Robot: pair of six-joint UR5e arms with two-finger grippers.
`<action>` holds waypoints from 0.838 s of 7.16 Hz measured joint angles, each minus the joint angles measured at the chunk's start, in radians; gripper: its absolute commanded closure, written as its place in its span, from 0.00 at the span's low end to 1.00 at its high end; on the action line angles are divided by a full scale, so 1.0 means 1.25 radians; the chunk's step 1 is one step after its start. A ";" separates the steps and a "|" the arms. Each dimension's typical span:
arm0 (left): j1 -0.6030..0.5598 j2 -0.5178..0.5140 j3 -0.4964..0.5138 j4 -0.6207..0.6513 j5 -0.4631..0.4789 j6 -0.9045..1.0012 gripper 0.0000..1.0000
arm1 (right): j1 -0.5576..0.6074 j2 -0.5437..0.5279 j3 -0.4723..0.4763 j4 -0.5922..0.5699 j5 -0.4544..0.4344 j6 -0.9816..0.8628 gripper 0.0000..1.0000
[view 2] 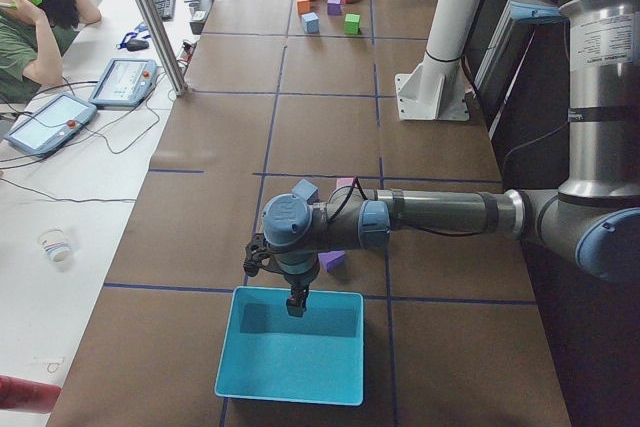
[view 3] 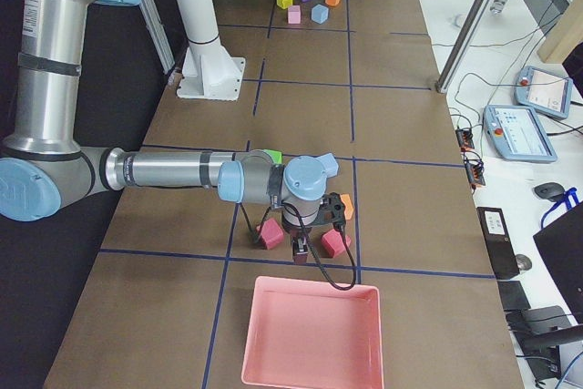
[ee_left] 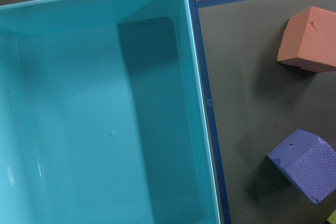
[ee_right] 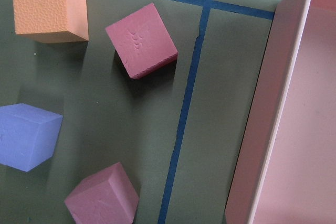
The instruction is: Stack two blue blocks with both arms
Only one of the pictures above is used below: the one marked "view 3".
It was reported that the pink plastic tray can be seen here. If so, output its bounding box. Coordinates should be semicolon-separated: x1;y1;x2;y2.
241;276;384;388

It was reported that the red foam block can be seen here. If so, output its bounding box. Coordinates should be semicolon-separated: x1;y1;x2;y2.
321;230;352;258
256;218;284;250

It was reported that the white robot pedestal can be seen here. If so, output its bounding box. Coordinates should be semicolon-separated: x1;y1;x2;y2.
177;0;246;101

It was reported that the orange foam block near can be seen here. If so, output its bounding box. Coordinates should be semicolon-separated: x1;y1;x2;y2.
340;193;354;220

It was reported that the black box with label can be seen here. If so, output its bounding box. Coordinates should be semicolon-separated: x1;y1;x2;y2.
476;207;519;280

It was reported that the green foam block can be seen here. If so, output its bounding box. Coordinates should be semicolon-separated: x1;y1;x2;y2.
263;149;282;165

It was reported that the teach pendant near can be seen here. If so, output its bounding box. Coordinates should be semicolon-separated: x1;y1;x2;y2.
483;105;557;163

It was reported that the black computer mouse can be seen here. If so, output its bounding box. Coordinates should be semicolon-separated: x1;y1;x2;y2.
533;182;565;202

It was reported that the teach pendant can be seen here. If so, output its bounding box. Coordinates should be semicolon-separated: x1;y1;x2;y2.
514;66;574;119
483;105;557;163

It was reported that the teach pendant far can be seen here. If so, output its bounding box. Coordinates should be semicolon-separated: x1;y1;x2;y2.
514;66;574;119

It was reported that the red foam block right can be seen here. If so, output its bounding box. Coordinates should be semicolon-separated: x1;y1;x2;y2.
321;230;352;258

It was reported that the pink foam block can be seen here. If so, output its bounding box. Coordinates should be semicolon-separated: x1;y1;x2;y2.
287;5;302;25

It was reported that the red foam block left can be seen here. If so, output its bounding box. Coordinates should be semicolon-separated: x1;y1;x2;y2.
256;218;284;250

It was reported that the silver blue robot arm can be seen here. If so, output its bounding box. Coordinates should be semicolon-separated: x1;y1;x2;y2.
1;0;345;263

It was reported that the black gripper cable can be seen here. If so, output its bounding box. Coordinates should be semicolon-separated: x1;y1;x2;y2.
240;197;358;292

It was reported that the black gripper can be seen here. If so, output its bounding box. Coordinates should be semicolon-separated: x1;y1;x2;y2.
281;213;312;264

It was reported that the light blue foam block far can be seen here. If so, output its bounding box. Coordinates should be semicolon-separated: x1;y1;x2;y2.
311;4;329;25

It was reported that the aluminium frame post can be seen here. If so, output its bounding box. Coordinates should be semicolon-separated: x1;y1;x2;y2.
435;0;494;94

